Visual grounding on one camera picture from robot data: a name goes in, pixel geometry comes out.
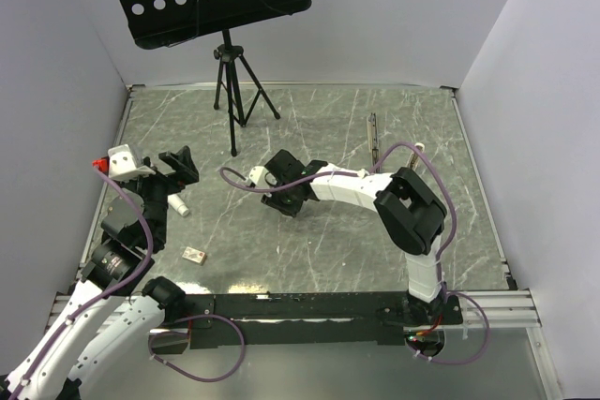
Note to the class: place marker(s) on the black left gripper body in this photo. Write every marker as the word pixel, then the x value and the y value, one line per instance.
pixel 156 188

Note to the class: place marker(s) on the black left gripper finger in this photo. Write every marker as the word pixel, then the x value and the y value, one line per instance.
pixel 188 173
pixel 174 160

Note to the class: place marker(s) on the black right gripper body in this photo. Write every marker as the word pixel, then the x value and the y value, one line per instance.
pixel 284 200

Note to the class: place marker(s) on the small staple box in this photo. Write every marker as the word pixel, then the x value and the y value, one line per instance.
pixel 194 255

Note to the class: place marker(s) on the beige stapler top part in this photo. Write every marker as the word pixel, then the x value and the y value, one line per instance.
pixel 414 157

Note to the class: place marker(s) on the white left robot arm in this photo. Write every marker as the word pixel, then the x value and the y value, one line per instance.
pixel 76 350

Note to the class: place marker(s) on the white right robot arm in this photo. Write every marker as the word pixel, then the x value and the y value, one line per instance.
pixel 412 215

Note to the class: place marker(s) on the white cylinder tube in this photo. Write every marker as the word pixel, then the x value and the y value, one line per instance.
pixel 178 205

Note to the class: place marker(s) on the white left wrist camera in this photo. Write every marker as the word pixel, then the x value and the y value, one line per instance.
pixel 123 163

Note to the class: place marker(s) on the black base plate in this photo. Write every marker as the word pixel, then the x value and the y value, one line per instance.
pixel 217 320

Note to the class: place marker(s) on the aluminium rail frame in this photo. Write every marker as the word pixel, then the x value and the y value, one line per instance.
pixel 332 260

